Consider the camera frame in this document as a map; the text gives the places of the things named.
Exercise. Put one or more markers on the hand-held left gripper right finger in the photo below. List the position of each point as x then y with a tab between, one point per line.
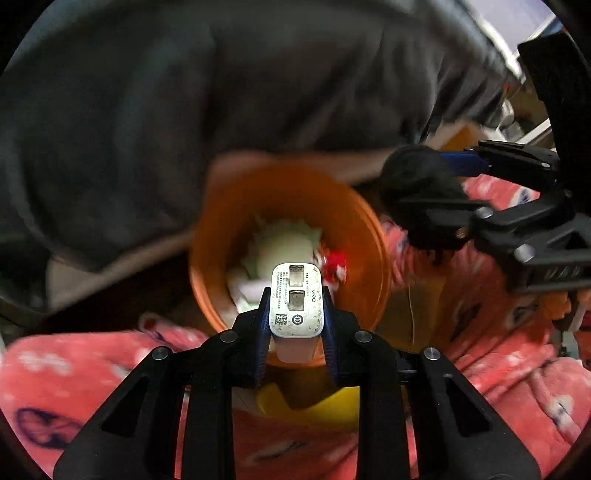
330	332

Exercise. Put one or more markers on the orange plastic bin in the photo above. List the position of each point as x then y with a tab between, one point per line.
286	198

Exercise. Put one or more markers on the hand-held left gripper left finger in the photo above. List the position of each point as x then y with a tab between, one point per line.
264	323

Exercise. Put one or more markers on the red hair claw clip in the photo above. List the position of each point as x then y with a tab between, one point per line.
334	267

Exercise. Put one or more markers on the black cloth bundle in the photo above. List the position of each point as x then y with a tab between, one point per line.
415	175

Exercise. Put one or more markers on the crumpled white plastic bag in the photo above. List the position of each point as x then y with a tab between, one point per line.
277	244

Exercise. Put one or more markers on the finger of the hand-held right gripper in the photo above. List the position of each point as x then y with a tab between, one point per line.
443	214
461	162

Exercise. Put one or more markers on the dark grey fleece blanket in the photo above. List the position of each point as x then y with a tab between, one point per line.
184	92

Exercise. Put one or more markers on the yellow plastic object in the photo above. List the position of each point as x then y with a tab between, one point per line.
314	406

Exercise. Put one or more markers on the white phone charger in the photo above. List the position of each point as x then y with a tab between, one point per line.
295	304

